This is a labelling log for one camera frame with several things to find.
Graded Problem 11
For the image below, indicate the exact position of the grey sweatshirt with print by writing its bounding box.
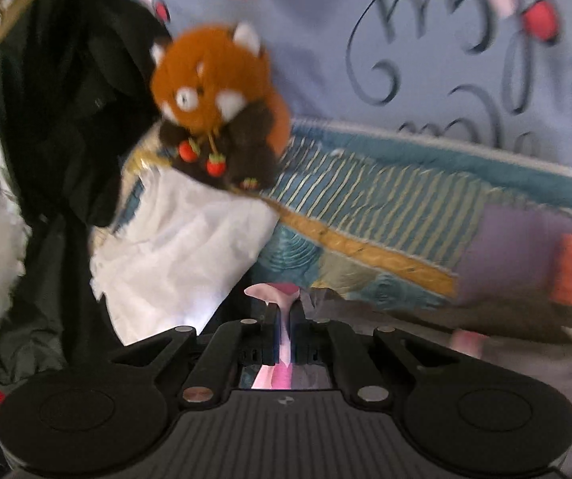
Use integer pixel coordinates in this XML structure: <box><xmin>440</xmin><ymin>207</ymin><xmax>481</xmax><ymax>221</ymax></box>
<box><xmin>242</xmin><ymin>281</ymin><xmax>572</xmax><ymax>465</ymax></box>

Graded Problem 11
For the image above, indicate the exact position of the white cloth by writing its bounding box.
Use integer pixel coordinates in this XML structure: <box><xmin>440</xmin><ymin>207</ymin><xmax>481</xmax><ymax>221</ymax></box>
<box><xmin>90</xmin><ymin>168</ymin><xmax>277</xmax><ymax>345</ymax></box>

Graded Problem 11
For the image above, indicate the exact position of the blue floral quilt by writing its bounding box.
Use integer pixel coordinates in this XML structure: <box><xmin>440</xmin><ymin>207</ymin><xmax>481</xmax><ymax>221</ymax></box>
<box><xmin>93</xmin><ymin>120</ymin><xmax>572</xmax><ymax>309</ymax></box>

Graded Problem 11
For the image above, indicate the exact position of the folded purple garment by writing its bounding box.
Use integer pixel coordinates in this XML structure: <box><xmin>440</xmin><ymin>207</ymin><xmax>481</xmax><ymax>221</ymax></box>
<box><xmin>455</xmin><ymin>204</ymin><xmax>572</xmax><ymax>304</ymax></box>

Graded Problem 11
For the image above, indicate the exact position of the red panda plush toy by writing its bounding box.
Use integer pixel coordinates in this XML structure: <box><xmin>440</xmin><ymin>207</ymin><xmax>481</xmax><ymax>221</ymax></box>
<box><xmin>151</xmin><ymin>22</ymin><xmax>290</xmax><ymax>192</ymax></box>

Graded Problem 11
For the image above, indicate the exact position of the black garment pile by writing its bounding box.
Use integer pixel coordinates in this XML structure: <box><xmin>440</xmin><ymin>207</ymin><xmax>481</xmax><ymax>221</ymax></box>
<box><xmin>0</xmin><ymin>0</ymin><xmax>166</xmax><ymax>389</ymax></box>

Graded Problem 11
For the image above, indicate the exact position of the grey-blue duvet with lettering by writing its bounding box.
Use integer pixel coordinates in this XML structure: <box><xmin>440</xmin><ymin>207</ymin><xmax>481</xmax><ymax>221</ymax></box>
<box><xmin>144</xmin><ymin>0</ymin><xmax>572</xmax><ymax>166</ymax></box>

